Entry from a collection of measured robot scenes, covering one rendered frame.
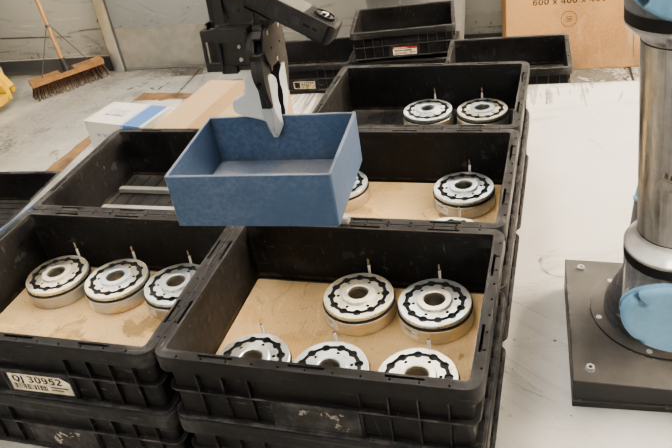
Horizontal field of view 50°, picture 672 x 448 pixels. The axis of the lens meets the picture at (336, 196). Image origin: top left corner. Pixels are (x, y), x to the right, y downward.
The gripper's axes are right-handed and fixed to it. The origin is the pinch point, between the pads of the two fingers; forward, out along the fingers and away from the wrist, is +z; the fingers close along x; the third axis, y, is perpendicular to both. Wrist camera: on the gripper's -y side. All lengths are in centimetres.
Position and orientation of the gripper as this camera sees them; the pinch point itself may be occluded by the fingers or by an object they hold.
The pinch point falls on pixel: (281, 126)
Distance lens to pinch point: 95.0
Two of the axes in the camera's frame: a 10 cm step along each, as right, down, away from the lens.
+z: 1.2, 8.9, 4.4
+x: -2.5, 4.6, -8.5
